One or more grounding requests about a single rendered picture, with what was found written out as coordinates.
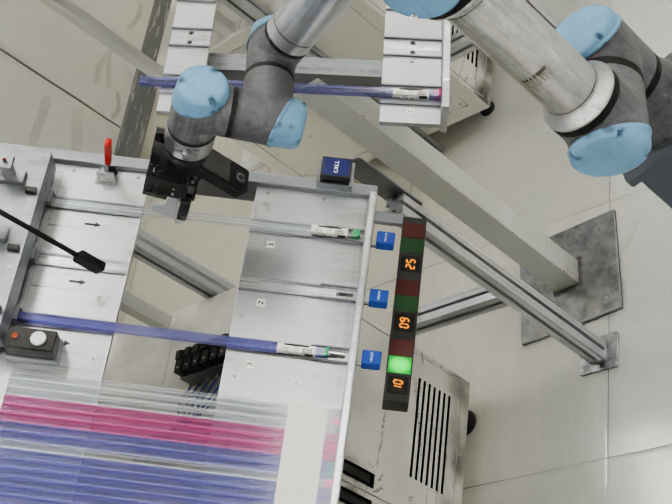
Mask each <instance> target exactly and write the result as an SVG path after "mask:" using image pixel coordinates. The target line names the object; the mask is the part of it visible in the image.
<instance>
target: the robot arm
mask: <svg viewBox="0 0 672 504"><path fill-rule="evenodd" d="M352 1H353V0H284V1H283V3H282V4H281V5H280V6H279V8H278V9H277V10H276V11H275V13H274V14H273V15H269V16H265V17H264V18H262V19H258V20H257V21H256V22H255V23H254V24H253V26H252V28H251V31H250V35H249V38H248V41H247V58H246V66H245V75H244V83H243V88H240V87H235V86H230V85H228V81H227V79H226V77H225V76H224V75H223V74H222V73H221V72H219V71H218V70H216V69H215V68H214V67H211V66H208V65H195V66H191V67H189V68H187V69H186V70H184V71H183V72H182V73H181V74H180V76H179V78H178V80H177V83H176V86H175V88H174V90H173V92H172V96H171V106H170V111H169V116H168V120H167V124H166V129H163V128H159V127H157V129H156V133H155V138H154V142H153V146H152V150H151V151H152V152H151V157H150V161H149V165H148V169H147V173H146V178H145V182H144V187H143V192H142V194H144V195H149V196H153V197H155V198H160V199H164V200H166V199H167V200H166V202H164V203H154V204H152V205H151V209H152V210H153V211H154V212H156V213H159V214H161V215H164V216H167V217H169V218H172V219H173V220H174V221H175V223H176V224H181V223H183V222H184V221H186V219H187V215H188V212H189V208H190V204H191V200H192V201H194V199H195V195H196V191H197V187H198V182H199V181H200V180H201V178H202V179H204V180H205V181H207V182H209V183H211V184H212V185H214V186H216V187H217V188H219V189H221V190H222V191H224V192H226V193H228V194H229V195H231V196H233V197H234V198H236V197H238V196H240V195H242V194H244V193H246V192H247V188H248V179H249V171H248V170H247V169H245V168H244V167H242V166H240V165H239V164H237V163H235V162H234V161H232V160H231V159H229V158H227V157H226V156H224V155H222V154H221V153H219V152H217V151H216V150H214V149H213V145H214V141H215V138H216V136H220V137H226V138H231V139H236V140H241V141H246V142H251V143H256V144H261V145H266V146H267V147H278V148H285V149H295V148H296V147H297V146H298V145H299V144H300V142H301V139H302V136H303V132H304V128H305V123H306V116H307V105H306V103H305V102H304V101H302V100H298V99H296V98H295V97H293V91H294V78H295V69H296V66H297V65H298V64H299V62H300V61H301V60H302V59H303V58H304V56H305V55H306V54H307V53H308V52H309V50H310V49H311V48H312V47H313V46H314V45H315V43H316V42H317V41H318V40H319V39H320V38H321V36H322V35H323V34H324V33H325V32H326V31H327V30H328V28H329V27H330V26H331V25H332V24H333V23H334V21H335V20H336V19H337V18H338V17H339V16H340V14H341V13H342V12H343V11H344V10H345V9H346V7H347V6H348V5H349V4H350V3H351V2H352ZM383 1H384V2H385V3H386V4H387V5H388V6H389V7H390V8H391V9H393V10H394V11H396V12H398V13H400V14H402V15H405V16H408V17H410V16H411V15H417V18H419V19H427V18H428V19H430V20H433V21H442V20H446V19H447V20H448V21H449V22H450V23H451V24H452V25H453V26H455V27H456V28H457V29H458V30H459V31H460V32H461V33H462V34H463V35H465V36H466V37H467V38H468V39H469V40H470V41H471V42H472V43H473V44H475V45H476V46H477V47H478V48H479V49H480V50H481V51H482V52H483V53H484V54H486V55H487V56H488V57H489V58H490V59H491V60H492V61H493V62H494V63H496V64H497V65H498V66H499V67H500V68H501V69H502V70H503V71H504V72H506V73H507V74H508V75H509V76H510V77H511V78H512V79H513V80H514V81H516V82H517V83H518V84H519V85H520V86H521V87H522V88H523V89H524V90H525V91H527V92H528V93H529V94H530V95H531V96H532V97H533V98H534V99H535V100H537V101H538V102H539V103H540V104H541V105H542V106H543V116H544V120H545V122H546V123H547V125H548V126H549V127H550V128H551V129H552V130H553V131H554V132H555V133H557V134H558V135H559V136H560V137H561V138H562V139H563V140H564V141H565V142H566V144H567V146H568V151H567V156H568V158H569V160H570V164H571V165H572V167H573V168H574V169H575V170H576V171H578V172H580V173H582V174H584V175H588V176H593V177H603V176H606V177H609V176H615V175H619V174H623V173H625V172H628V171H630V170H632V169H634V168H636V167H637V166H639V165H640V164H641V163H642V162H644V160H645V159H646V158H647V157H648V155H649V153H650V152H651V151H654V150H657V149H660V148H662V147H664V146H666V145H668V144H670V143H671V142H672V61H670V60H667V59H665V58H662V57H659V56H657V55H656V54H655V53H654V52H653V51H652V50H651V49H650V47H649V46H648V45H647V44H646V43H645V42H644V41H643V40H642V39H641V38H640V37H639V36H638V35H637V34H636V33H635V32H634V31H633V30H632V29H631V28H630V27H629V26H628V25H627V24H626V23H625V22H624V21H623V20H622V17H621V16H620V15H619V14H617V13H615V12H614V11H612V10H611V9H610V8H609V7H607V6H605V5H599V4H593V5H588V6H585V7H583V8H581V9H579V10H577V11H575V12H573V13H572V14H571V15H569V16H568V17H567V18H565V19H564V20H563V21H562V22H561V23H560V24H559V26H558V27H557V28H556V29H554V28H553V27H552V26H551V25H550V24H549V23H548V22H547V21H545V20H544V19H543V18H542V17H541V16H540V15H539V14H538V13H537V12H536V11H535V10H534V9H533V8H532V7H531V6H530V5H529V4H528V3H527V2H526V1H525V0H383ZM151 164H153V165H151ZM156 186H157V187H156ZM154 188H155V189H154ZM167 196H168V198H167ZM178 202H179V206H177V204H178Z"/></svg>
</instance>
